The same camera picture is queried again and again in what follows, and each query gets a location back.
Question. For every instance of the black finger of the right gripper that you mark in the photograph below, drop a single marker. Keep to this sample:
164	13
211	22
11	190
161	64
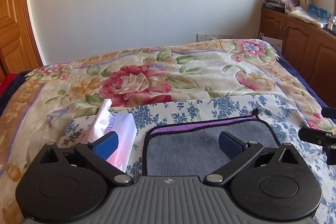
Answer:
320	131

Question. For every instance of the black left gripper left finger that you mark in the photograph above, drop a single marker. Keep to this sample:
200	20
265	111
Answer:
62	185

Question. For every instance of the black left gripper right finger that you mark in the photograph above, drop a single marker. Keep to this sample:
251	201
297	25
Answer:
267	184

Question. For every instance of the purple and grey towel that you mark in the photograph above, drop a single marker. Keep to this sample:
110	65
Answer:
199	148

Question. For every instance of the blue floral white sheet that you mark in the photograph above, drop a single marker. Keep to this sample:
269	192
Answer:
280	113

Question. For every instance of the white tissue pack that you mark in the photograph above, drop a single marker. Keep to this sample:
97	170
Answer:
117	149

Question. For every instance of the wooden cabinet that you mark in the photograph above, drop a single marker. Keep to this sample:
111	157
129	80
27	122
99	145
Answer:
307	48

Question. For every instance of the wooden door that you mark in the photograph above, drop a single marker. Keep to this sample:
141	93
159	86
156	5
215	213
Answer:
19	50

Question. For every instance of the large floral beige blanket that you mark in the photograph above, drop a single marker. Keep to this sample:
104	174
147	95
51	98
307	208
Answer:
41	105

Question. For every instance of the clutter on cabinet top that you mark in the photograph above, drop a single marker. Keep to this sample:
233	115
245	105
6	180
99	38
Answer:
312	14

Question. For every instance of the white wall socket strip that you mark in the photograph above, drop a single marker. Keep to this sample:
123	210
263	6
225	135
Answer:
207	37

